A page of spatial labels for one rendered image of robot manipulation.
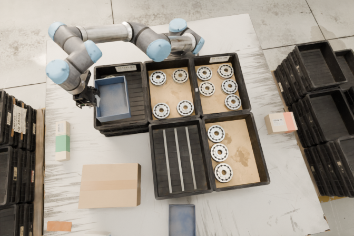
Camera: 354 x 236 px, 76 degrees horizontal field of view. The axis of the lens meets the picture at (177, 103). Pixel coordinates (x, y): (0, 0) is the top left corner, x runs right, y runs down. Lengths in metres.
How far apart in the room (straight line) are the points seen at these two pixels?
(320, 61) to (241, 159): 1.28
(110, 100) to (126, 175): 0.41
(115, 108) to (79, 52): 0.40
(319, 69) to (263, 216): 1.33
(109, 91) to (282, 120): 1.07
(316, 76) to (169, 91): 1.31
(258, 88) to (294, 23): 1.62
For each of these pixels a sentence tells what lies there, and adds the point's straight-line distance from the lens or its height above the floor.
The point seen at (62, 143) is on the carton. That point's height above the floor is 0.76.
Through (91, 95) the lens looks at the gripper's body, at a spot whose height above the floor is 1.27.
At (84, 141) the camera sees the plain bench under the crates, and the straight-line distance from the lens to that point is 1.57.
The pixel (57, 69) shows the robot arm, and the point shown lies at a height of 1.48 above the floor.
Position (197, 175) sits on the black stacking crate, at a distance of 1.32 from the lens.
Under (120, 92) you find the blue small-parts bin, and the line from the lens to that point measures 1.19.
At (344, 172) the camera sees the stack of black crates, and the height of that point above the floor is 0.53.
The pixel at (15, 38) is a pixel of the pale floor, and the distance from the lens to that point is 3.18.
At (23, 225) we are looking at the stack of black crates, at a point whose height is 0.27.
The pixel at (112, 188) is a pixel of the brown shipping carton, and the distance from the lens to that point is 1.32.
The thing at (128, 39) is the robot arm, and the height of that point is 1.23.
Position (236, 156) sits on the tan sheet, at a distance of 1.38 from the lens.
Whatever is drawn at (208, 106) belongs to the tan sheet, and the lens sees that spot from 1.42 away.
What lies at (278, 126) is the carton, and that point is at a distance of 1.57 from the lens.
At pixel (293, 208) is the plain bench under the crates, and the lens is 1.62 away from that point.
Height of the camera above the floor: 2.14
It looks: 69 degrees down
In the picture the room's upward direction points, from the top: 4 degrees clockwise
